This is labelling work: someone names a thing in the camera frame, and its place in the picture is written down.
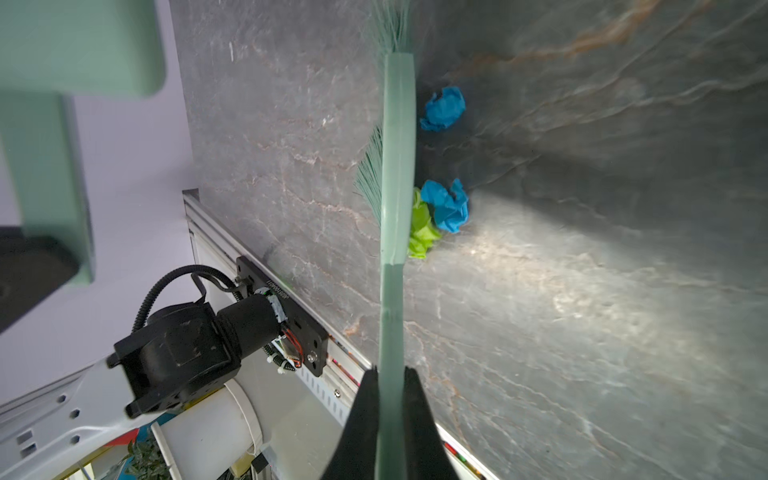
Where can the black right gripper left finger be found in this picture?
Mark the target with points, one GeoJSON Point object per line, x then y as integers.
{"type": "Point", "coordinates": [355, 455]}

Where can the mint green hand brush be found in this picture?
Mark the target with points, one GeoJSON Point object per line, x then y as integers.
{"type": "Point", "coordinates": [385, 178]}

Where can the small blue scrap left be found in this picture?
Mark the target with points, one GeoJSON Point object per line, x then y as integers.
{"type": "Point", "coordinates": [444, 110]}

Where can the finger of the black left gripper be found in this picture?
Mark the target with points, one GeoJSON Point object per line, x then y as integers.
{"type": "Point", "coordinates": [32, 268]}

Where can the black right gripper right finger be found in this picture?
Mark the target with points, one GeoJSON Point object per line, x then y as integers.
{"type": "Point", "coordinates": [425, 454]}

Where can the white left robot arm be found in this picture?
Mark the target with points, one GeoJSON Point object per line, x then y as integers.
{"type": "Point", "coordinates": [190, 336]}

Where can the small blue paper scrap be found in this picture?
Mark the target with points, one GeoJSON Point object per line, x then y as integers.
{"type": "Point", "coordinates": [450, 205]}

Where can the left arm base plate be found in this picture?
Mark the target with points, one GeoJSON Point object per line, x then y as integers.
{"type": "Point", "coordinates": [310, 334]}

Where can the lime green scrap pair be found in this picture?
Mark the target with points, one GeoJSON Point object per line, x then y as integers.
{"type": "Point", "coordinates": [423, 232]}

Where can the white cylinder under table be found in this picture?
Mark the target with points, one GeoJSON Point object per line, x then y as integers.
{"type": "Point", "coordinates": [208, 438]}

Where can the mint green dustpan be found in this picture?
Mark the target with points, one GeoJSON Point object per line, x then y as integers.
{"type": "Point", "coordinates": [50, 51]}

